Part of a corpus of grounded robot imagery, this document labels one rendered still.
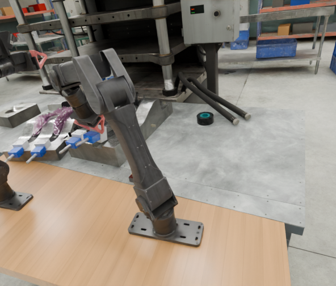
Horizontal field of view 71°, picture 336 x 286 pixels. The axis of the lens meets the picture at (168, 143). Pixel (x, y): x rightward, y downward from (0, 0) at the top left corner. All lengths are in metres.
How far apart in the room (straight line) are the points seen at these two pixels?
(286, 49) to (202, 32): 3.08
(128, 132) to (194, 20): 1.08
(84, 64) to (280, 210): 0.61
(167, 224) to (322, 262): 1.18
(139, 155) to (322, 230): 1.45
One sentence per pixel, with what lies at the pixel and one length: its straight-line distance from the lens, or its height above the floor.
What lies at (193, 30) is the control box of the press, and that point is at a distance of 1.52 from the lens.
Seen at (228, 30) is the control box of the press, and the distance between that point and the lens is 1.46.
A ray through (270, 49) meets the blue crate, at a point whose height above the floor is 0.40.
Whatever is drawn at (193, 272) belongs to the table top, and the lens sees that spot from 0.61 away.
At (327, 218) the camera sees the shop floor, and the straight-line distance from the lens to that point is 1.89.
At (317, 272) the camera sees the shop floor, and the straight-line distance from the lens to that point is 1.63.
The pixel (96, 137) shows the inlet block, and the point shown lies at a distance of 0.90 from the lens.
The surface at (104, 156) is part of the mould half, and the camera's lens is 0.95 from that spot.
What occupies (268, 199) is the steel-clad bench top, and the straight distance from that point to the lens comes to 0.76.
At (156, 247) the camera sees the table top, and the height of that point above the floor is 0.80.
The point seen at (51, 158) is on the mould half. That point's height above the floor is 0.81.
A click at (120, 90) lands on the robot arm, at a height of 1.17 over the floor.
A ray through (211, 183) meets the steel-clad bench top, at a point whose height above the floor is 0.80.
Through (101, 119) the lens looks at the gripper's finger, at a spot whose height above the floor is 1.00.
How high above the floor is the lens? 1.33
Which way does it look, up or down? 32 degrees down
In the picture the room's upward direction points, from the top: 9 degrees counter-clockwise
